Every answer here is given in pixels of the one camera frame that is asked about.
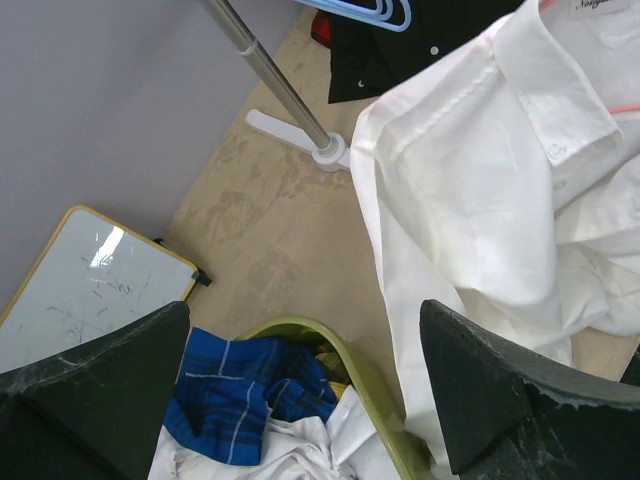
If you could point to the yellow framed whiteboard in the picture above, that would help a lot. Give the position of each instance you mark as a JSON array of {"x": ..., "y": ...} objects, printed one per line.
[{"x": 93, "y": 277}]

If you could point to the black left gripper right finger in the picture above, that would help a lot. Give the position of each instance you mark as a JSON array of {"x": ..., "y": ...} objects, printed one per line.
[{"x": 507, "y": 412}]

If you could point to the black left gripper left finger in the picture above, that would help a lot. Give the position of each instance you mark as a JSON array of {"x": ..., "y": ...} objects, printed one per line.
[{"x": 94, "y": 411}]

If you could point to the red black plaid shirt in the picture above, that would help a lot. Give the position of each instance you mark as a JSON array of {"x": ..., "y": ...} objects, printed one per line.
[{"x": 320, "y": 29}]

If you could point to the blue wire hangers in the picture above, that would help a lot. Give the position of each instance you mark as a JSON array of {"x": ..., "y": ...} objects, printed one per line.
[{"x": 395, "y": 16}]

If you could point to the black shirt on hanger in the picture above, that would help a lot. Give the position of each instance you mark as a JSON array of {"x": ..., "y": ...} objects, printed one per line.
[{"x": 366, "y": 61}]

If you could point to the white button shirt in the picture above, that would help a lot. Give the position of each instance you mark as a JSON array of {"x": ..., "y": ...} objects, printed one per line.
[{"x": 497, "y": 182}]

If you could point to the metal clothes rack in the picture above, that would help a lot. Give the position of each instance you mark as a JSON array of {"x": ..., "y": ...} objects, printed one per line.
[{"x": 329, "y": 150}]

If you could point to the pink wire hanger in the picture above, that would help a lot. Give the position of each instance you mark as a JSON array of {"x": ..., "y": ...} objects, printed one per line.
[{"x": 544, "y": 4}]

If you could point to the blue plaid shirt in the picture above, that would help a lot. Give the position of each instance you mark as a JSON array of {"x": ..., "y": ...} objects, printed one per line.
[{"x": 226, "y": 391}]

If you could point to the white shirt in basket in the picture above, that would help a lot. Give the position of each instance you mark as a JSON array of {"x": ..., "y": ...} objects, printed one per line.
[{"x": 347, "y": 446}]

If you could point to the green laundry basket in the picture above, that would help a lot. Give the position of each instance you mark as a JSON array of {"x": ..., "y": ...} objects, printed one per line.
[{"x": 409, "y": 454}]

